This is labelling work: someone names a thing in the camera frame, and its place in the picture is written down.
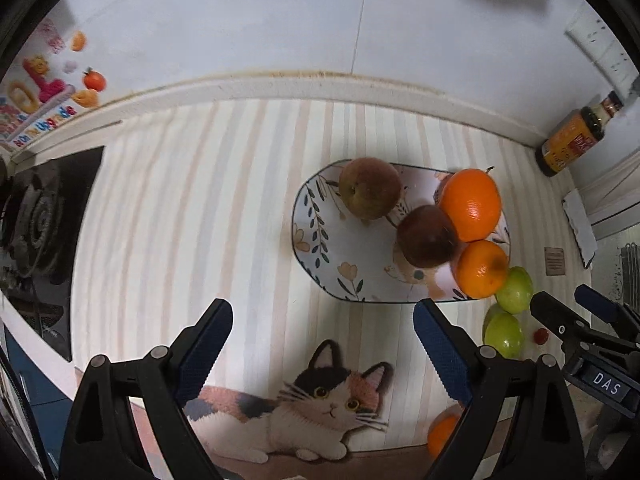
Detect floral oval plate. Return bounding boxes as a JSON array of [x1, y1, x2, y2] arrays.
[[291, 160, 512, 304]]

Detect white folded cloth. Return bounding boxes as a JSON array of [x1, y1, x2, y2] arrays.
[[561, 189, 599, 271]]

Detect reddish green apple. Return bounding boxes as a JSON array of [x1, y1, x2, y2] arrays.
[[338, 157, 403, 220]]

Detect dark red apple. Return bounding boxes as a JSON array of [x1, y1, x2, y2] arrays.
[[396, 204, 460, 268]]

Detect striped cat print table mat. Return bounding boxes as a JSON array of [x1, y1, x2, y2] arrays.
[[70, 97, 593, 463]]

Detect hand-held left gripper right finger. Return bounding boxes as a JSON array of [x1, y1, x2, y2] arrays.
[[412, 298, 587, 480]]

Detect white power strip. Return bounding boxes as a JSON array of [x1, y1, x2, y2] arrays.
[[565, 7, 638, 98]]

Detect large orange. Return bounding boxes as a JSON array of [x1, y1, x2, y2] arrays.
[[439, 168, 502, 243]]

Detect green lime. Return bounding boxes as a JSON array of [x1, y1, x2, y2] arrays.
[[483, 305, 526, 359], [495, 266, 535, 314]]

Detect colourful wall stickers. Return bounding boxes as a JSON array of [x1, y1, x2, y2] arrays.
[[0, 17, 108, 153]]

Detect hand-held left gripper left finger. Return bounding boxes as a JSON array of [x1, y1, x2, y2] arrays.
[[60, 298, 234, 480]]

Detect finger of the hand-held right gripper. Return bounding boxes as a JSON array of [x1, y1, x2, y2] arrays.
[[574, 283, 640, 344], [530, 290, 592, 342]]

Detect small brown label card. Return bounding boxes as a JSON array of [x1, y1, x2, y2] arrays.
[[544, 247, 566, 276]]

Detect small orange with dark spot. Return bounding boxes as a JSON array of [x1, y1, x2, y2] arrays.
[[454, 240, 510, 298]]

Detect black gas stove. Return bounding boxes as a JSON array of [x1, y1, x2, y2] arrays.
[[0, 146, 107, 363]]

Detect dark sauce bottle yellow label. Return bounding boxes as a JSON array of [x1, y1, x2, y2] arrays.
[[535, 91, 625, 178]]

